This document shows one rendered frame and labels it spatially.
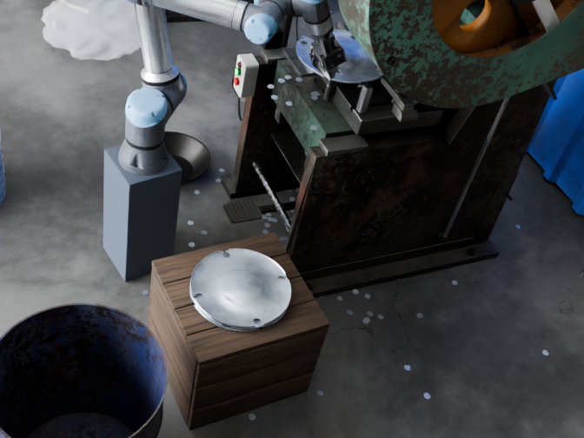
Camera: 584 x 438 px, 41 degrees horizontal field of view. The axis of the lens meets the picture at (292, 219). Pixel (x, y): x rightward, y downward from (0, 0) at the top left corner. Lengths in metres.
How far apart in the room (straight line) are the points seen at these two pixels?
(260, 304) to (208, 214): 0.82
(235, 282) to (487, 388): 0.96
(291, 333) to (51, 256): 0.97
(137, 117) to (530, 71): 1.10
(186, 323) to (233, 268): 0.24
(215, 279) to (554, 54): 1.12
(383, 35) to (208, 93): 1.80
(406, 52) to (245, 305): 0.83
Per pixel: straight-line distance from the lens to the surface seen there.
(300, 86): 2.56
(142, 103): 2.33
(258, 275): 2.30
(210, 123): 3.39
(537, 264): 3.23
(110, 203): 2.61
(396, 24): 1.86
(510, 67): 2.17
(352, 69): 2.44
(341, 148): 2.35
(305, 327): 2.23
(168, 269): 2.30
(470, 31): 2.12
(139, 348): 2.09
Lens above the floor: 2.08
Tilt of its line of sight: 44 degrees down
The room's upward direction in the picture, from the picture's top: 14 degrees clockwise
